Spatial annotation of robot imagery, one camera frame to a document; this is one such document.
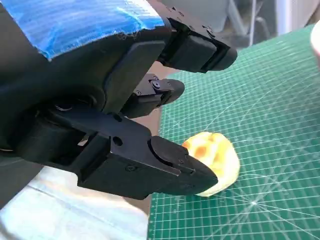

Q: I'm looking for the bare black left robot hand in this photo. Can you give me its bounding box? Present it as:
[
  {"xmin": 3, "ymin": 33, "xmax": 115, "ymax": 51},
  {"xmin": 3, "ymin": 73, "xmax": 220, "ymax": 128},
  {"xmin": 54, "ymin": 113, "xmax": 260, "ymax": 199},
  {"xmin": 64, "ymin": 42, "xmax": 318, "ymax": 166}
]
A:
[{"xmin": 0, "ymin": 0, "xmax": 238, "ymax": 208}]

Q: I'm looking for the white ventilated cabinet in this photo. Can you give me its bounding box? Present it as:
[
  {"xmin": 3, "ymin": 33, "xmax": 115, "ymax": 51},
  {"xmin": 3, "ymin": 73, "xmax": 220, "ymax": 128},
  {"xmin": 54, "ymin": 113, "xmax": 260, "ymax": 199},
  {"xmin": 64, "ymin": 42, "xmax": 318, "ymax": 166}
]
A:
[{"xmin": 278, "ymin": 0, "xmax": 320, "ymax": 35}]

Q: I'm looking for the pink bowl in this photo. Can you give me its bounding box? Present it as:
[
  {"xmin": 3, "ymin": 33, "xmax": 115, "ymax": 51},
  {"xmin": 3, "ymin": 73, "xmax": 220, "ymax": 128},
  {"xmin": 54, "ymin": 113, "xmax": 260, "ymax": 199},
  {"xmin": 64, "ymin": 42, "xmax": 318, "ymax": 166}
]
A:
[{"xmin": 309, "ymin": 24, "xmax": 320, "ymax": 59}]

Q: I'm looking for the green cutting mat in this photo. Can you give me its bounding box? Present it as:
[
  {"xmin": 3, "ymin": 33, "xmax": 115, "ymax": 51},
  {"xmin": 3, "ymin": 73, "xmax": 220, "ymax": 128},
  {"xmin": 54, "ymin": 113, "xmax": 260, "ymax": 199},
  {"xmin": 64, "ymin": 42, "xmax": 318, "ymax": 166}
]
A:
[{"xmin": 147, "ymin": 23, "xmax": 320, "ymax": 240}]

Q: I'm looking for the orange toy bread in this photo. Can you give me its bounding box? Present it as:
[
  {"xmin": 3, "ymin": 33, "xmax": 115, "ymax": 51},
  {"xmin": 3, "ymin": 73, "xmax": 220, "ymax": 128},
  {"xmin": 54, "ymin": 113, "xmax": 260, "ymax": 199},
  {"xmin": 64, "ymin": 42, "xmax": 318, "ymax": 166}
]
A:
[{"xmin": 181, "ymin": 131, "xmax": 241, "ymax": 198}]

